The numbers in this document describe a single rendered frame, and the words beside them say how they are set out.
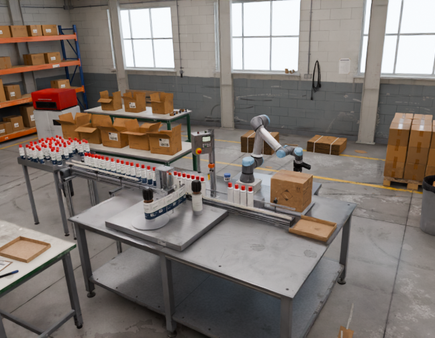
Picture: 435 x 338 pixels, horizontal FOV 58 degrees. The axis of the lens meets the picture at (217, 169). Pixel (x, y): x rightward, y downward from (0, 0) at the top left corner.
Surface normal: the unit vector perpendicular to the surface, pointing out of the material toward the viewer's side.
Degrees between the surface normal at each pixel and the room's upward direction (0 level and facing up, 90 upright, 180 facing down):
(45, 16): 90
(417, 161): 92
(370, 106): 90
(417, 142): 91
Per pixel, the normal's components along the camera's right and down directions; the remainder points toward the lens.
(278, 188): -0.53, 0.31
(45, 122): -0.29, 0.34
